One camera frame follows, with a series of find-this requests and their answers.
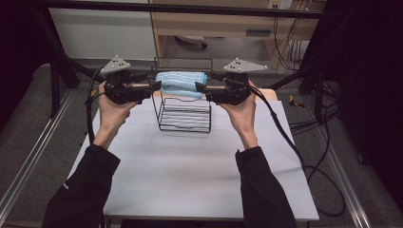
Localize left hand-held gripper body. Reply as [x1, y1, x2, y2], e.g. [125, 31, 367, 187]
[100, 55, 152, 105]

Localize hanging desk cables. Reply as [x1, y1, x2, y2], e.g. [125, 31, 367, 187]
[273, 14, 306, 71]

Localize light wooden desk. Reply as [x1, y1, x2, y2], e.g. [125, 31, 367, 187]
[148, 0, 328, 69]

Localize black wire rack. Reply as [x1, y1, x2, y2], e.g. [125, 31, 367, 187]
[147, 56, 214, 134]

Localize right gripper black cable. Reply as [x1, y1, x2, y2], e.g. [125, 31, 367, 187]
[249, 85, 347, 219]

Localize person's left hand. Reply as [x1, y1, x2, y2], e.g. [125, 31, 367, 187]
[97, 81, 138, 133]

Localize white cabinet panel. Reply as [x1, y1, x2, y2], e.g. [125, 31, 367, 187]
[48, 7, 158, 62]

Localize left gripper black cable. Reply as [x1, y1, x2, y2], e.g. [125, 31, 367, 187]
[84, 67, 110, 145]

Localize person's right hand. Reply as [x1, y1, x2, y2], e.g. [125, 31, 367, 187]
[220, 80, 258, 133]

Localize bundle of black floor cables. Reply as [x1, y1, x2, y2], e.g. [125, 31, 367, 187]
[289, 80, 342, 137]

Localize black metal frame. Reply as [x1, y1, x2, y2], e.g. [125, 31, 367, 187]
[31, 0, 342, 125]

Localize white chair base with caster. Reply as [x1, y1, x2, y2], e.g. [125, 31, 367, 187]
[175, 34, 209, 49]

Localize white wall socket strip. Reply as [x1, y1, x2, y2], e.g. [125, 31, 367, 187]
[267, 0, 295, 10]

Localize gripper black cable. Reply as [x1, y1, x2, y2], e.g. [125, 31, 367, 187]
[249, 85, 347, 219]
[84, 67, 110, 145]

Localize blue knitted dish cloth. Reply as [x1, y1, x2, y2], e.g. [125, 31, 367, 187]
[154, 70, 209, 100]

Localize aluminium floor rail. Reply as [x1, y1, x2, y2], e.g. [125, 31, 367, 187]
[316, 125, 373, 228]
[0, 89, 76, 211]

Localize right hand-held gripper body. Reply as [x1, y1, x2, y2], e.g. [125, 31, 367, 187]
[205, 57, 269, 106]

